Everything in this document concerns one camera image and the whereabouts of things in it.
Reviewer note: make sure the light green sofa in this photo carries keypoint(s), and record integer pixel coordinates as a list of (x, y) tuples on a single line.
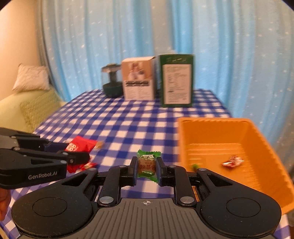
[(11, 105)]

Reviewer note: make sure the small green wrapped candy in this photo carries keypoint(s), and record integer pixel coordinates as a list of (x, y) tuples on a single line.
[(195, 166)]

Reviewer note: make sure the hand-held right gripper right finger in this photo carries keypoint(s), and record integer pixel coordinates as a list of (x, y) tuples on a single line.
[(160, 177)]

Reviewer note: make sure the red snack packet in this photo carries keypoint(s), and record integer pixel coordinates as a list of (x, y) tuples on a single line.
[(79, 144)]

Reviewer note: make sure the beige carton box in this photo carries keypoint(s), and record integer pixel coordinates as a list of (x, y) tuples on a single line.
[(137, 78)]

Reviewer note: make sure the small red wrapped candy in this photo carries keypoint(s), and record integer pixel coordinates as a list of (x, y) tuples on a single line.
[(89, 166)]

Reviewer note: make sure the blue star-print curtain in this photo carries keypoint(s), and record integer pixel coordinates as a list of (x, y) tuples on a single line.
[(114, 34)]

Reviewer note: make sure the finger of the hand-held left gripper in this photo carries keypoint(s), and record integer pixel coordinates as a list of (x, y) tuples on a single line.
[(75, 157), (34, 141)]

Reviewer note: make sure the green carton box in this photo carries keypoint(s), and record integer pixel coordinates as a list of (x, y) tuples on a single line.
[(176, 82)]

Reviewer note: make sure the orange plastic tray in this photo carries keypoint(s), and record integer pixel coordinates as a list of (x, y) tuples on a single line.
[(218, 137)]

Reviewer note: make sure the person's left hand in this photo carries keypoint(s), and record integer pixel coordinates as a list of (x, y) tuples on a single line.
[(4, 202)]

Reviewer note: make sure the green chevron cushion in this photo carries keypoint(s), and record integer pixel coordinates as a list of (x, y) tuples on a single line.
[(39, 108)]

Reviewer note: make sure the white pillow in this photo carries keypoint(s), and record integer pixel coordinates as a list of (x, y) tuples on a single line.
[(31, 77)]

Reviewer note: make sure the dark green glass container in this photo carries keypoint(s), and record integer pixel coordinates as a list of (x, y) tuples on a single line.
[(112, 88)]

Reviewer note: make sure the blue white checkered tablecloth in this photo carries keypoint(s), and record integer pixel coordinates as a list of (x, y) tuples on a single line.
[(128, 124)]

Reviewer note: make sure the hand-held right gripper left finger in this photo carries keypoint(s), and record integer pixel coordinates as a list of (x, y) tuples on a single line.
[(134, 174)]

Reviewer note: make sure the red and white wrapped candy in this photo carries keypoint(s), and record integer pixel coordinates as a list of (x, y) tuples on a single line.
[(232, 162)]

